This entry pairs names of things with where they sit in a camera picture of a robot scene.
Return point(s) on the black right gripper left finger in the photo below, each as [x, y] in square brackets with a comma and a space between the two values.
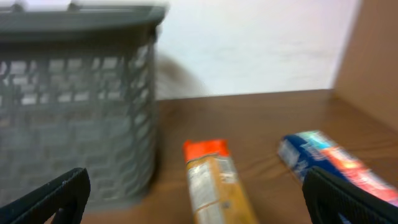
[63, 200]

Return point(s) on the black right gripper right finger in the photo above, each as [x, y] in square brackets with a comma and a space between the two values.
[330, 198]

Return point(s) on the blue tissue multipack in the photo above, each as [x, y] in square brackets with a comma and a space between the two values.
[301, 151]

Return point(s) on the orange yellow cracker package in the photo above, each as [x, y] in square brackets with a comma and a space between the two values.
[216, 192]

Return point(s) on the grey plastic basket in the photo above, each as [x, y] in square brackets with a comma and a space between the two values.
[78, 90]

